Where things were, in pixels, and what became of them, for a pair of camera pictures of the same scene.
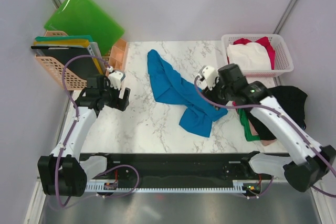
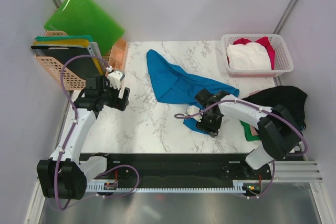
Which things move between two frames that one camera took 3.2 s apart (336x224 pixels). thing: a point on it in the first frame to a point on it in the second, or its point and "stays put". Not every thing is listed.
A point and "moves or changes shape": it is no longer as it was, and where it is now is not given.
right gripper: [211, 94] to [211, 129]
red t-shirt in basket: [264, 41] stays put
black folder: [83, 66] stays put
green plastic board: [77, 14] stays put
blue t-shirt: [170, 87] moves or changes shape
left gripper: [121, 104] stays put
